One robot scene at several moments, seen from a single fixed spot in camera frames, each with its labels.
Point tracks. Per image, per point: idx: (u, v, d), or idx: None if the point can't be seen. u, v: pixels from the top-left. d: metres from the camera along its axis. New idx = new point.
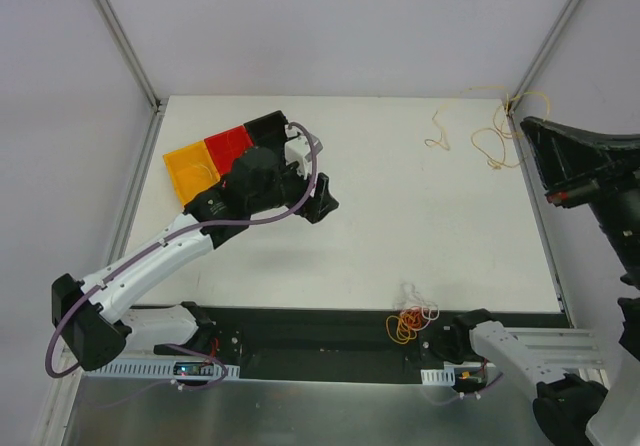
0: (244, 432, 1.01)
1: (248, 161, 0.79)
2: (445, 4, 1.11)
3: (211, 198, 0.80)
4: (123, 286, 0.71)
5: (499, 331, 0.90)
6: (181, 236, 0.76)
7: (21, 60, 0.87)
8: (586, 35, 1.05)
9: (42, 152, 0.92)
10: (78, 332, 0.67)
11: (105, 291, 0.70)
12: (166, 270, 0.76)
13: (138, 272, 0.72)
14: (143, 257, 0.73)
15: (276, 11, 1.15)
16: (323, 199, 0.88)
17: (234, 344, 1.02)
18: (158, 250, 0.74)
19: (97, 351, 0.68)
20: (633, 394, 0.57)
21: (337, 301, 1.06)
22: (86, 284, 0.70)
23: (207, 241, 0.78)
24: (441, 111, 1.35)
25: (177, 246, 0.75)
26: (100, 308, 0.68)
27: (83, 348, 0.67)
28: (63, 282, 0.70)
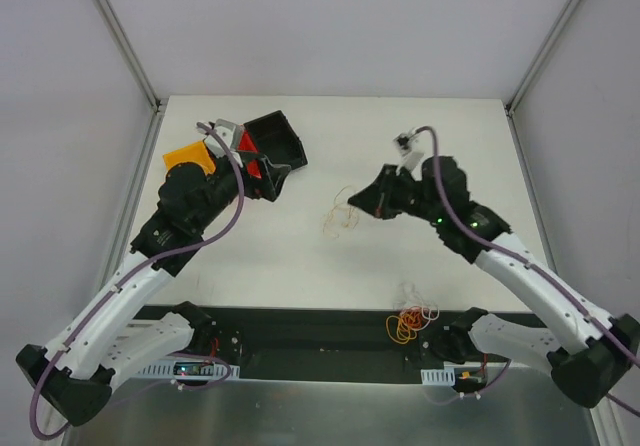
0: (245, 431, 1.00)
1: (172, 183, 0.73)
2: (446, 4, 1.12)
3: (156, 227, 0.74)
4: (87, 344, 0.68)
5: (494, 323, 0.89)
6: (134, 277, 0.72)
7: (23, 55, 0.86)
8: (585, 37, 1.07)
9: (43, 149, 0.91)
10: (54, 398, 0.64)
11: (69, 354, 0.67)
12: (131, 312, 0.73)
13: (98, 327, 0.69)
14: (102, 309, 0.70)
15: (277, 10, 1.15)
16: (271, 177, 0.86)
17: (234, 344, 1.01)
18: (113, 298, 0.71)
19: (81, 409, 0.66)
20: (529, 298, 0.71)
21: (338, 301, 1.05)
22: (50, 351, 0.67)
23: (161, 273, 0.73)
24: (441, 112, 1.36)
25: (133, 288, 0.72)
26: (69, 371, 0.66)
27: (65, 411, 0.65)
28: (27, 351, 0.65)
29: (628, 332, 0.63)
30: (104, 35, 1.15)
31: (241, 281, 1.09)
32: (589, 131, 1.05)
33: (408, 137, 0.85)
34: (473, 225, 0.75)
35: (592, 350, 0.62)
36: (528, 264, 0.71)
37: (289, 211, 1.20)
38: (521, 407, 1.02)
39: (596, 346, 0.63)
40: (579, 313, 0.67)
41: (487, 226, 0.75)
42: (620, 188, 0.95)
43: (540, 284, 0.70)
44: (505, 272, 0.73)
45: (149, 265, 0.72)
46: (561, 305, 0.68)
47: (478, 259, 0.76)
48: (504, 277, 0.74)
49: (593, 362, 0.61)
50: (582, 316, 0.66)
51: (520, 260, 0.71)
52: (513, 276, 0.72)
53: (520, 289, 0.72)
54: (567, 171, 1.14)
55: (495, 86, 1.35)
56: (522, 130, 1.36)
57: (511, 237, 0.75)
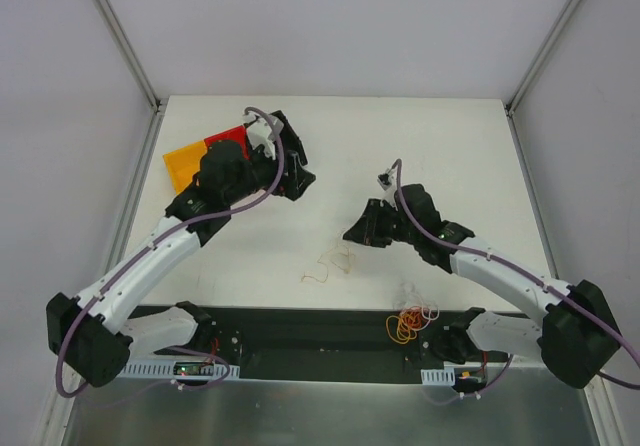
0: (244, 431, 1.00)
1: (215, 154, 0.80)
2: (446, 4, 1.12)
3: (190, 198, 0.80)
4: (121, 294, 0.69)
5: (491, 317, 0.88)
6: (169, 237, 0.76)
7: (22, 55, 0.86)
8: (585, 37, 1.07)
9: (43, 149, 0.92)
10: (82, 347, 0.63)
11: (103, 302, 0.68)
12: (160, 273, 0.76)
13: (131, 280, 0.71)
14: (137, 262, 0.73)
15: (277, 10, 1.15)
16: (297, 177, 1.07)
17: (234, 344, 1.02)
18: (148, 255, 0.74)
19: (103, 364, 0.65)
20: (499, 286, 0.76)
21: (338, 301, 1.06)
22: (83, 299, 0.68)
23: (196, 237, 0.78)
24: (441, 112, 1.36)
25: (168, 247, 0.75)
26: (101, 318, 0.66)
27: (88, 363, 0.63)
28: (57, 301, 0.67)
29: (586, 296, 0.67)
30: (103, 35, 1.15)
31: (241, 281, 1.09)
32: (589, 130, 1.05)
33: (387, 173, 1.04)
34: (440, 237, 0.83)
35: (550, 315, 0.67)
36: (488, 256, 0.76)
37: (289, 211, 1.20)
38: (521, 408, 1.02)
39: (554, 311, 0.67)
40: (538, 286, 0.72)
41: (454, 234, 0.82)
42: (621, 187, 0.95)
43: (500, 270, 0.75)
44: (474, 269, 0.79)
45: (185, 227, 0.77)
46: (522, 283, 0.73)
47: (451, 265, 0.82)
48: (474, 275, 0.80)
49: (555, 327, 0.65)
50: (540, 288, 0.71)
51: (481, 255, 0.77)
52: (480, 270, 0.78)
53: (490, 281, 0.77)
54: (567, 170, 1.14)
55: (495, 86, 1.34)
56: (522, 130, 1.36)
57: (475, 239, 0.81)
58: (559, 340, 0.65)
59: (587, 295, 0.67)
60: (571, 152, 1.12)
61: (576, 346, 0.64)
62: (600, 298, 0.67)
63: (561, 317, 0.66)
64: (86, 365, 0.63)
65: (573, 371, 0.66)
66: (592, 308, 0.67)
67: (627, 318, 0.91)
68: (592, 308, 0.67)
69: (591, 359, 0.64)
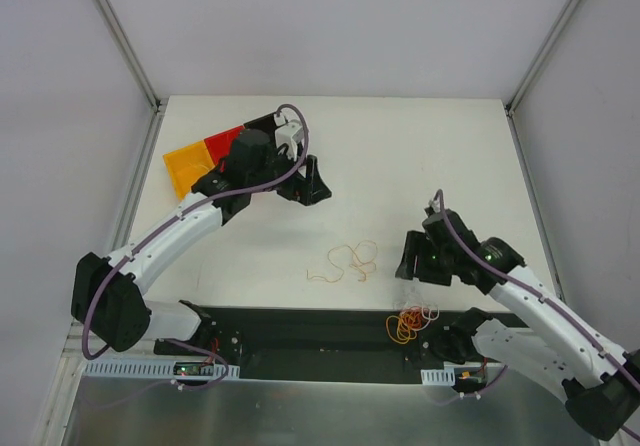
0: (245, 431, 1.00)
1: (244, 139, 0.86)
2: (446, 5, 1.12)
3: (215, 179, 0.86)
4: (150, 257, 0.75)
5: (500, 330, 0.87)
6: (197, 210, 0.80)
7: (21, 55, 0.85)
8: (585, 37, 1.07)
9: (44, 149, 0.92)
10: (111, 305, 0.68)
11: (133, 262, 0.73)
12: (185, 242, 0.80)
13: (161, 245, 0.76)
14: (165, 230, 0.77)
15: (277, 11, 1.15)
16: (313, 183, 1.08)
17: (234, 344, 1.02)
18: (176, 224, 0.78)
19: (127, 325, 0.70)
20: (549, 337, 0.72)
21: (339, 302, 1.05)
22: (114, 258, 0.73)
23: (219, 213, 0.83)
24: (441, 112, 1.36)
25: (194, 219, 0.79)
26: (132, 277, 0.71)
27: (114, 324, 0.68)
28: (88, 260, 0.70)
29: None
30: (104, 35, 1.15)
31: (242, 280, 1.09)
32: (589, 131, 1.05)
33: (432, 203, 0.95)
34: (486, 258, 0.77)
35: (606, 387, 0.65)
36: (543, 298, 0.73)
37: (289, 211, 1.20)
38: (520, 407, 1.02)
39: (609, 382, 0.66)
40: (594, 348, 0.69)
41: (498, 259, 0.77)
42: (621, 187, 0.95)
43: (554, 319, 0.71)
44: (521, 307, 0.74)
45: (212, 202, 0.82)
46: (576, 341, 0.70)
47: (491, 291, 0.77)
48: (518, 312, 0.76)
49: (607, 398, 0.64)
50: (596, 351, 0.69)
51: (535, 295, 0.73)
52: (527, 311, 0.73)
53: (535, 324, 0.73)
54: (567, 171, 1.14)
55: (495, 86, 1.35)
56: (521, 130, 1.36)
57: (525, 270, 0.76)
58: (602, 406, 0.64)
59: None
60: (571, 152, 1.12)
61: (618, 414, 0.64)
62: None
63: (614, 389, 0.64)
64: (112, 325, 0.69)
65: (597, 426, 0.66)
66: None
67: (627, 318, 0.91)
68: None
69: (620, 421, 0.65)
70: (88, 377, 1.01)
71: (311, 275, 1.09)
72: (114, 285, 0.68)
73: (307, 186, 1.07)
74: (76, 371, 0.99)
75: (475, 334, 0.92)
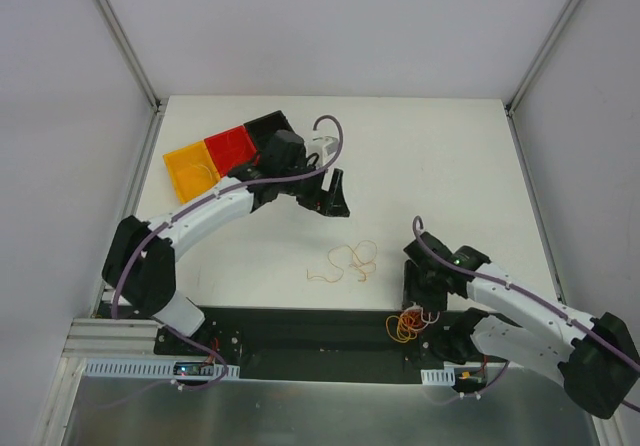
0: (244, 431, 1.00)
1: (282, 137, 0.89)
2: (446, 4, 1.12)
3: (250, 168, 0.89)
4: (187, 226, 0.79)
5: (499, 326, 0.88)
6: (232, 191, 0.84)
7: (20, 55, 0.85)
8: (585, 37, 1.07)
9: (43, 149, 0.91)
10: (146, 268, 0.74)
11: (170, 229, 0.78)
12: (218, 220, 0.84)
13: (197, 217, 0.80)
14: (202, 205, 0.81)
15: (277, 11, 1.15)
16: (335, 197, 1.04)
17: (234, 344, 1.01)
18: (212, 201, 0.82)
19: (155, 291, 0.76)
20: (524, 319, 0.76)
21: (339, 302, 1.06)
22: (154, 224, 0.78)
23: (251, 199, 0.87)
24: (440, 112, 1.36)
25: (229, 200, 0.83)
26: (169, 243, 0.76)
27: (145, 288, 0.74)
28: (129, 222, 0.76)
29: (611, 329, 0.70)
30: (103, 35, 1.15)
31: (242, 280, 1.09)
32: (589, 131, 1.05)
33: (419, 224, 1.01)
34: (456, 263, 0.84)
35: (577, 352, 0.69)
36: (508, 284, 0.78)
37: (289, 210, 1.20)
38: (520, 407, 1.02)
39: (580, 347, 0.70)
40: (561, 319, 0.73)
41: (467, 258, 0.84)
42: (621, 186, 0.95)
43: (522, 301, 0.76)
44: (491, 297, 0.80)
45: (246, 187, 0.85)
46: (544, 316, 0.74)
47: (470, 293, 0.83)
48: (493, 304, 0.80)
49: (582, 362, 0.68)
50: (563, 320, 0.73)
51: (500, 283, 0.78)
52: (498, 299, 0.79)
53: (509, 310, 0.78)
54: (567, 171, 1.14)
55: (495, 86, 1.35)
56: (521, 130, 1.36)
57: (490, 265, 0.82)
58: (581, 372, 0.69)
59: (614, 331, 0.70)
60: (571, 152, 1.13)
61: (598, 378, 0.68)
62: (625, 332, 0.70)
63: (587, 355, 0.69)
64: (145, 287, 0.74)
65: (595, 402, 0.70)
66: (617, 342, 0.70)
67: (627, 318, 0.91)
68: (617, 342, 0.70)
69: (608, 388, 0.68)
70: (88, 377, 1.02)
71: (311, 275, 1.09)
72: (152, 248, 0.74)
73: (326, 196, 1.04)
74: (76, 371, 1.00)
75: (474, 331, 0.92)
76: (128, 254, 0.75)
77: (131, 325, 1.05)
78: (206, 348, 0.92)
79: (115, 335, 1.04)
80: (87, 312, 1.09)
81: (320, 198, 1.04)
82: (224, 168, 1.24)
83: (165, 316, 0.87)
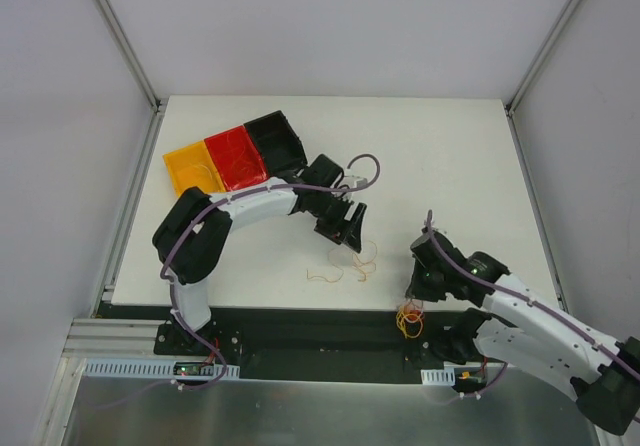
0: (244, 431, 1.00)
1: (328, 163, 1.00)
2: (446, 4, 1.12)
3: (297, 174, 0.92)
4: (242, 208, 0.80)
5: (503, 333, 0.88)
6: (283, 190, 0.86)
7: (19, 56, 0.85)
8: (585, 37, 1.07)
9: (43, 150, 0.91)
10: (200, 238, 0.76)
11: (229, 205, 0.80)
12: (264, 211, 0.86)
13: (251, 202, 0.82)
14: (255, 193, 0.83)
15: (277, 11, 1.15)
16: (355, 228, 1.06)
17: (234, 344, 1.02)
18: (264, 194, 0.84)
19: (203, 263, 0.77)
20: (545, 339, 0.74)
21: (339, 303, 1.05)
22: (215, 198, 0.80)
23: (293, 201, 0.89)
24: (440, 112, 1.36)
25: (278, 196, 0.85)
26: (228, 216, 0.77)
27: (194, 257, 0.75)
28: (193, 193, 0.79)
29: (632, 353, 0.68)
30: (103, 36, 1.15)
31: (242, 280, 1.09)
32: (589, 131, 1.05)
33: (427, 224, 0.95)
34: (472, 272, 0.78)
35: (604, 379, 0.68)
36: (531, 302, 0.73)
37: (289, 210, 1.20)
38: (520, 408, 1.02)
39: (607, 374, 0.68)
40: (586, 342, 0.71)
41: (484, 268, 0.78)
42: (621, 186, 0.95)
43: (544, 320, 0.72)
44: (511, 313, 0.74)
45: (292, 188, 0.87)
46: (568, 337, 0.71)
47: (485, 305, 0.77)
48: (510, 319, 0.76)
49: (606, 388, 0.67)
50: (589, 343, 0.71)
51: (523, 300, 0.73)
52: (517, 315, 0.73)
53: (526, 325, 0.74)
54: (566, 171, 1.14)
55: (495, 86, 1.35)
56: (521, 130, 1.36)
57: (511, 277, 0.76)
58: (602, 397, 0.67)
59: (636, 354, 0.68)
60: (570, 152, 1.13)
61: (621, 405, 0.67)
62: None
63: (613, 381, 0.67)
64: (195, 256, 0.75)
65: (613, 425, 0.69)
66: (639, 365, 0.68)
67: (627, 318, 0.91)
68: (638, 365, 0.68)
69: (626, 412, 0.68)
70: (88, 377, 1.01)
71: (311, 276, 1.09)
72: (211, 219, 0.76)
73: (345, 225, 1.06)
74: (76, 371, 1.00)
75: (475, 335, 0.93)
76: (186, 220, 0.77)
77: (131, 325, 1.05)
78: (210, 347, 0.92)
79: (115, 335, 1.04)
80: (87, 312, 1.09)
81: (340, 226, 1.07)
82: (223, 166, 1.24)
83: (186, 305, 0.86)
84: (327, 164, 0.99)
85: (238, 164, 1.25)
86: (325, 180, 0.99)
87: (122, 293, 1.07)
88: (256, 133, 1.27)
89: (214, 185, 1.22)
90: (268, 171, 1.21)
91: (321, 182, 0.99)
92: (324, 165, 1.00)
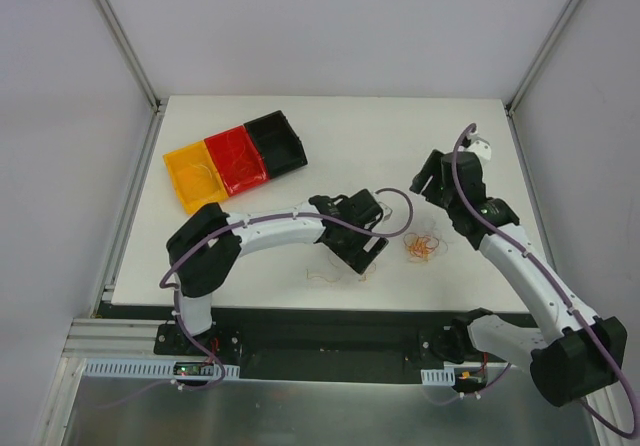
0: (244, 431, 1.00)
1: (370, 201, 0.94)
2: (446, 4, 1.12)
3: (331, 202, 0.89)
4: (259, 233, 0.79)
5: (494, 321, 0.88)
6: (309, 218, 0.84)
7: (20, 57, 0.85)
8: (586, 37, 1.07)
9: (43, 151, 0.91)
10: (208, 257, 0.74)
11: (245, 229, 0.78)
12: (285, 237, 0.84)
13: (272, 228, 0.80)
14: (279, 220, 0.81)
15: (277, 11, 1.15)
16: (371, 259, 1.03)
17: (234, 344, 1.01)
18: (288, 220, 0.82)
19: (205, 281, 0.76)
20: (525, 291, 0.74)
21: (339, 302, 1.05)
22: (232, 217, 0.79)
23: (321, 231, 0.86)
24: (440, 112, 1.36)
25: (303, 224, 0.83)
26: (240, 242, 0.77)
27: (201, 273, 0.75)
28: (212, 207, 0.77)
29: (605, 329, 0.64)
30: (103, 36, 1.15)
31: (242, 280, 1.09)
32: (590, 131, 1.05)
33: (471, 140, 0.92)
34: (483, 212, 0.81)
35: (564, 339, 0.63)
36: (525, 252, 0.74)
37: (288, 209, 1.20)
38: (519, 409, 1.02)
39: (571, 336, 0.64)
40: (564, 305, 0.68)
41: (497, 212, 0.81)
42: (621, 186, 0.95)
43: (532, 271, 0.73)
44: (503, 256, 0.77)
45: (322, 218, 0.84)
46: (546, 294, 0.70)
47: (482, 245, 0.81)
48: (504, 268, 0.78)
49: (562, 351, 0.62)
50: (565, 306, 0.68)
51: (518, 248, 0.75)
52: (509, 261, 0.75)
53: (514, 273, 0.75)
54: (566, 170, 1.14)
55: (495, 86, 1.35)
56: (522, 130, 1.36)
57: (518, 229, 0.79)
58: (557, 357, 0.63)
59: (613, 336, 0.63)
60: (571, 152, 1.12)
61: (575, 374, 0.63)
62: (623, 338, 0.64)
63: (576, 346, 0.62)
64: (199, 274, 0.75)
65: (558, 391, 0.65)
66: (609, 345, 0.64)
67: (625, 319, 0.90)
68: (608, 344, 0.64)
69: (579, 383, 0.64)
70: (89, 376, 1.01)
71: (310, 275, 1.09)
72: (224, 241, 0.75)
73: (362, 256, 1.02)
74: (76, 371, 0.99)
75: (468, 323, 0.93)
76: (201, 234, 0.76)
77: (131, 325, 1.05)
78: (207, 351, 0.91)
79: (115, 335, 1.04)
80: (87, 312, 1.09)
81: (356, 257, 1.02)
82: (223, 166, 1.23)
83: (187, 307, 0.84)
84: (367, 205, 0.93)
85: (238, 163, 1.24)
86: (360, 218, 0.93)
87: (122, 294, 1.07)
88: (256, 133, 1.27)
89: (214, 185, 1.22)
90: (268, 171, 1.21)
91: (355, 219, 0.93)
92: (364, 202, 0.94)
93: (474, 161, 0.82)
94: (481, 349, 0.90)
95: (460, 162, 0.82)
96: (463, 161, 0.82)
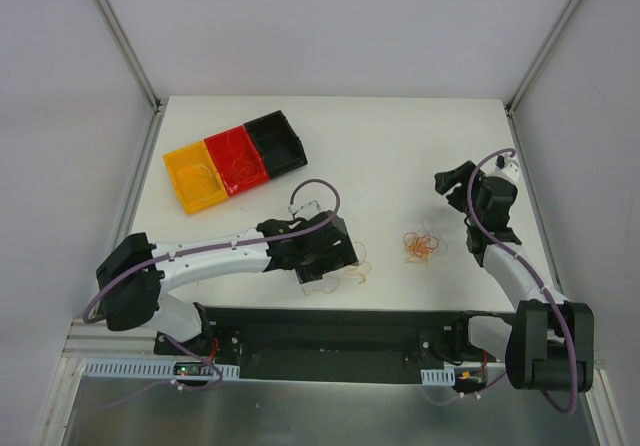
0: (244, 432, 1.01)
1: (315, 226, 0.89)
2: (445, 3, 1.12)
3: (282, 227, 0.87)
4: (187, 266, 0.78)
5: (492, 320, 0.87)
6: (249, 247, 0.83)
7: (19, 57, 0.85)
8: (585, 36, 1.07)
9: (43, 152, 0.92)
10: (122, 295, 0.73)
11: (170, 262, 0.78)
12: (224, 268, 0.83)
13: (208, 258, 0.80)
14: (214, 250, 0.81)
15: (277, 12, 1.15)
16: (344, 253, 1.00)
17: (234, 344, 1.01)
18: (227, 250, 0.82)
19: (126, 317, 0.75)
20: (508, 284, 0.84)
21: (339, 302, 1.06)
22: (157, 250, 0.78)
23: (266, 260, 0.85)
24: (439, 111, 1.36)
25: (243, 254, 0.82)
26: (161, 277, 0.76)
27: (118, 307, 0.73)
28: (137, 240, 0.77)
29: (572, 311, 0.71)
30: (103, 36, 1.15)
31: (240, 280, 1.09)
32: (589, 130, 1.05)
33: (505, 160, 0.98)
34: (493, 234, 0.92)
35: (529, 303, 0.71)
36: (516, 255, 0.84)
37: (288, 209, 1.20)
38: (520, 408, 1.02)
39: (537, 303, 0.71)
40: (537, 286, 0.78)
41: (506, 239, 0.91)
42: (621, 185, 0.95)
43: (516, 268, 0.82)
44: (499, 261, 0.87)
45: (266, 242, 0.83)
46: (524, 280, 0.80)
47: (485, 257, 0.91)
48: (498, 269, 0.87)
49: (525, 312, 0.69)
50: (538, 288, 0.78)
51: (510, 253, 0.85)
52: (502, 263, 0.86)
53: (504, 272, 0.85)
54: (566, 170, 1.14)
55: (495, 86, 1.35)
56: (522, 130, 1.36)
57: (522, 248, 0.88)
58: (521, 323, 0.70)
59: (577, 318, 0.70)
60: (570, 151, 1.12)
61: (535, 344, 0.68)
62: (589, 329, 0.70)
63: (539, 313, 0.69)
64: (116, 310, 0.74)
65: (519, 365, 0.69)
66: (574, 330, 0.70)
67: (625, 318, 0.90)
68: (573, 328, 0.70)
69: (538, 356, 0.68)
70: (89, 376, 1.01)
71: None
72: (143, 276, 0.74)
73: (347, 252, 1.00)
74: (76, 371, 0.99)
75: (472, 318, 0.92)
76: (125, 265, 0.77)
77: None
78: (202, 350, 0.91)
79: (115, 335, 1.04)
80: None
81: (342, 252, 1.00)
82: (223, 166, 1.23)
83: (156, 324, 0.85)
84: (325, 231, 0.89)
85: (238, 163, 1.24)
86: (314, 242, 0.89)
87: None
88: (256, 133, 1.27)
89: (214, 185, 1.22)
90: (269, 171, 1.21)
91: (310, 244, 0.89)
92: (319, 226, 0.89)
93: (508, 197, 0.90)
94: (476, 343, 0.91)
95: (496, 192, 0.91)
96: (497, 193, 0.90)
